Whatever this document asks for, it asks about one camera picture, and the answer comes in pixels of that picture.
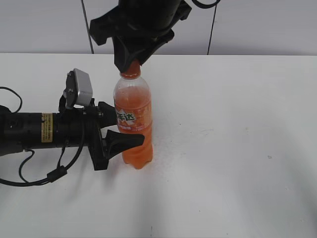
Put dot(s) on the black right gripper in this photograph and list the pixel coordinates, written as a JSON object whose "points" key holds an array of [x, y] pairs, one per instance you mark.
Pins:
{"points": [[151, 19]]}

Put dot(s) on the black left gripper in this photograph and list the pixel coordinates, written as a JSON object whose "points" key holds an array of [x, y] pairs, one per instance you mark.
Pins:
{"points": [[80, 127]]}

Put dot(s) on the orange bottle cap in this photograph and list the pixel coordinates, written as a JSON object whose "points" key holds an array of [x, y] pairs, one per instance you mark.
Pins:
{"points": [[133, 71]]}

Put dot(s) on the orange soda plastic bottle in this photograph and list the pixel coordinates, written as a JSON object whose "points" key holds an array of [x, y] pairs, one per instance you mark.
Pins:
{"points": [[133, 105]]}

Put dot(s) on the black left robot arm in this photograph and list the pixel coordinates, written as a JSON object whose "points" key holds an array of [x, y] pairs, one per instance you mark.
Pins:
{"points": [[22, 131]]}

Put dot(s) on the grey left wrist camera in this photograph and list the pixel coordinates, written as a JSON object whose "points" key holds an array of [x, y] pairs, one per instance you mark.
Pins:
{"points": [[78, 90]]}

